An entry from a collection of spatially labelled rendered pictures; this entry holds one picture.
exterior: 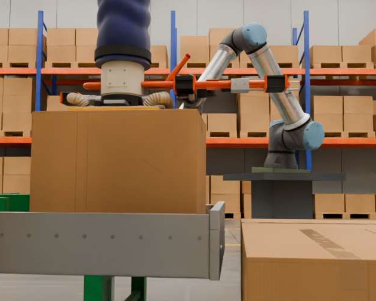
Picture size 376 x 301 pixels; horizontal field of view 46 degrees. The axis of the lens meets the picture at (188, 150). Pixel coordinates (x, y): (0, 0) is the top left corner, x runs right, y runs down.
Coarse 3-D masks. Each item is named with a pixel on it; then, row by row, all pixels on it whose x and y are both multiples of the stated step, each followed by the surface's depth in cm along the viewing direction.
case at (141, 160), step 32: (32, 128) 160; (64, 128) 158; (96, 128) 157; (128, 128) 156; (160, 128) 154; (192, 128) 153; (32, 160) 159; (64, 160) 157; (96, 160) 156; (128, 160) 155; (160, 160) 153; (192, 160) 152; (32, 192) 158; (64, 192) 157; (96, 192) 155; (128, 192) 154; (160, 192) 153; (192, 192) 151
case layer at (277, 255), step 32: (256, 224) 161; (288, 224) 162; (320, 224) 162; (352, 224) 163; (256, 256) 89; (288, 256) 89; (320, 256) 89; (352, 256) 89; (256, 288) 88; (288, 288) 88; (320, 288) 87; (352, 288) 86
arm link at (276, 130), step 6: (276, 120) 249; (282, 120) 247; (270, 126) 253; (276, 126) 248; (282, 126) 247; (270, 132) 252; (276, 132) 248; (282, 132) 243; (270, 138) 252; (276, 138) 247; (282, 138) 243; (270, 144) 251; (276, 144) 248; (282, 144) 245; (288, 150) 247; (294, 150) 250
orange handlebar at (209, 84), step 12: (84, 84) 176; (96, 84) 175; (144, 84) 173; (156, 84) 173; (168, 84) 172; (204, 84) 171; (216, 84) 171; (228, 84) 170; (252, 84) 170; (288, 84) 169
